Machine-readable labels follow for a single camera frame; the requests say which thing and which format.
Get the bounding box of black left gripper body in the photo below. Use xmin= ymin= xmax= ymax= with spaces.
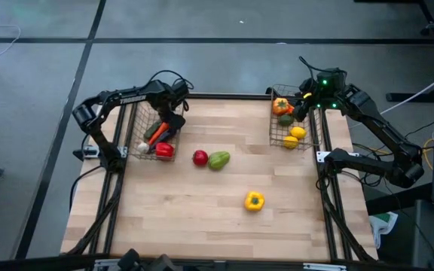
xmin=157 ymin=96 xmax=188 ymax=120

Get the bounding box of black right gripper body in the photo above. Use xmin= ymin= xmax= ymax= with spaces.
xmin=295 ymin=76 xmax=321 ymax=113

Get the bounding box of yellow lemon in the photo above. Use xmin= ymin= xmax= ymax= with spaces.
xmin=283 ymin=135 xmax=300 ymax=150
xmin=289 ymin=126 xmax=307 ymax=140

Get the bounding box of long purple eggplant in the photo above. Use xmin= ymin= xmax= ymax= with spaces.
xmin=148 ymin=127 xmax=177 ymax=151

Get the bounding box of orange carrot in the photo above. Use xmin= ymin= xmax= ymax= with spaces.
xmin=148 ymin=122 xmax=170 ymax=146

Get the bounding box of orange persimmon with green leaves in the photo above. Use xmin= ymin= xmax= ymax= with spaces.
xmin=271 ymin=97 xmax=292 ymax=117

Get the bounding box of dark green pepper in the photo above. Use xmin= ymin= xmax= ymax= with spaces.
xmin=143 ymin=120 xmax=164 ymax=139

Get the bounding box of red bell pepper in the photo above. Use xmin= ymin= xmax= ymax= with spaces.
xmin=154 ymin=142 xmax=176 ymax=158

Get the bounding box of red apple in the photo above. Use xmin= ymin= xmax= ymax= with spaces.
xmin=192 ymin=149 xmax=209 ymax=167

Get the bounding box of light green chayote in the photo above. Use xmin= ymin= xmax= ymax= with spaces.
xmin=207 ymin=151 xmax=231 ymax=171

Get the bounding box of yellow bell pepper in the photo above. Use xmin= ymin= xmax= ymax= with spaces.
xmin=243 ymin=190 xmax=266 ymax=212

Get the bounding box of black floor beam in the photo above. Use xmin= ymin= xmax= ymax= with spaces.
xmin=365 ymin=182 xmax=434 ymax=215

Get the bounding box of white and green cloth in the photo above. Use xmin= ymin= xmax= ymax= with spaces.
xmin=369 ymin=211 xmax=399 ymax=249

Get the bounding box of dark rounded object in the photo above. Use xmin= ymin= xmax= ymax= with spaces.
xmin=117 ymin=248 xmax=182 ymax=271

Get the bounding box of black crossbar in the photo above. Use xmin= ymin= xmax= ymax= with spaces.
xmin=0 ymin=254 xmax=434 ymax=271

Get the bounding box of wire mesh basket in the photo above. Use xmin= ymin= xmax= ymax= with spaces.
xmin=268 ymin=84 xmax=323 ymax=151
xmin=128 ymin=98 xmax=186 ymax=162

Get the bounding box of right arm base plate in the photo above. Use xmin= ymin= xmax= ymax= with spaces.
xmin=316 ymin=151 xmax=360 ymax=163

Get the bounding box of black metal table frame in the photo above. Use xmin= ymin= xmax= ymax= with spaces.
xmin=63 ymin=90 xmax=378 ymax=264

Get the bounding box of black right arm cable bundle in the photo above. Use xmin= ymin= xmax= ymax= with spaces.
xmin=352 ymin=142 xmax=386 ymax=188

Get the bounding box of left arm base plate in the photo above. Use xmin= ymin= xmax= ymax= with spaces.
xmin=82 ymin=145 xmax=128 ymax=159

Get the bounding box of thick white cable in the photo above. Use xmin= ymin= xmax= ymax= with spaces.
xmin=378 ymin=65 xmax=434 ymax=116

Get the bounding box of thin black cable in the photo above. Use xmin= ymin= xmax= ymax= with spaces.
xmin=403 ymin=122 xmax=434 ymax=140

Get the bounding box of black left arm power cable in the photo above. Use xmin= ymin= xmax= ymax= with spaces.
xmin=69 ymin=164 xmax=103 ymax=214

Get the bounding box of yellow cable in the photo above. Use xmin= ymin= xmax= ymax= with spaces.
xmin=367 ymin=138 xmax=434 ymax=171

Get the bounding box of silver bracket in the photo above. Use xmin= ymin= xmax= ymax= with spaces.
xmin=302 ymin=262 xmax=348 ymax=271
xmin=93 ymin=257 xmax=138 ymax=269

